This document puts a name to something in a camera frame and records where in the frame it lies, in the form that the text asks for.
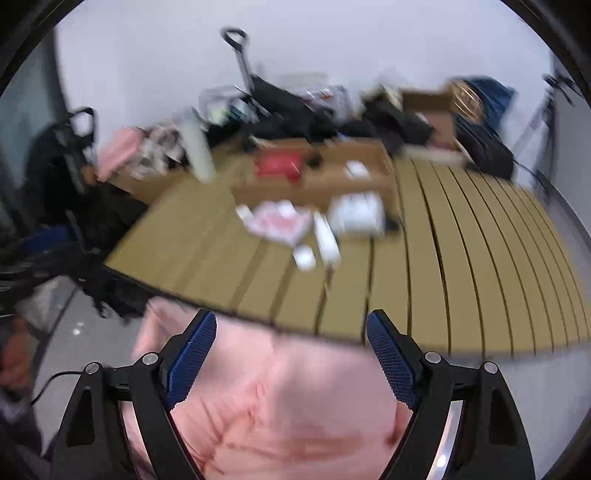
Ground red white printed box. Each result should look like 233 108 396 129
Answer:
244 202 311 241

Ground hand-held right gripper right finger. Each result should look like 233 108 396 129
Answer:
367 308 536 480

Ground purple clothing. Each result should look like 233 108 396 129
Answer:
0 397 51 480

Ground small white box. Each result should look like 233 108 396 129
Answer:
293 246 317 271

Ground wicker ball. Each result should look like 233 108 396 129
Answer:
449 79 485 118

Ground black stroller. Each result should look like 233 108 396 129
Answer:
25 107 100 222

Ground white thermos bottle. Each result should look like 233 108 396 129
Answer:
183 107 217 182

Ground open cardboard box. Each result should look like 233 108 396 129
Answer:
401 89 465 151

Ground pink padded jacket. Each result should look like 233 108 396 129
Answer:
122 298 416 480

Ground black bag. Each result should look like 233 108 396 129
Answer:
455 117 515 181

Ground black tripod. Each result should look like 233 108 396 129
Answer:
526 71 585 185

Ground black trolley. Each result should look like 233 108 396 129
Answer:
221 27 296 134

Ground black cable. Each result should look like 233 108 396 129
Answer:
30 370 88 407

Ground pink clothes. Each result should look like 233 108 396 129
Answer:
96 128 148 182

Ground large cardboard box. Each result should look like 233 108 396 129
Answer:
108 168 197 207

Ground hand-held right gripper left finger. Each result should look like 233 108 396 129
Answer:
48 308 218 480

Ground person's left hand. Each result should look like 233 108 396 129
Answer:
0 318 35 398

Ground blue bag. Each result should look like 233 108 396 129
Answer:
462 76 515 125

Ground black garments heap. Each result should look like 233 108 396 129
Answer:
249 104 435 151

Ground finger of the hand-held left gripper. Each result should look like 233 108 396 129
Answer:
23 228 102 259

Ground shallow cardboard tray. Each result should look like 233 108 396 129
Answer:
233 141 399 217

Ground black clothes pile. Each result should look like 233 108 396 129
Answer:
69 182 153 319

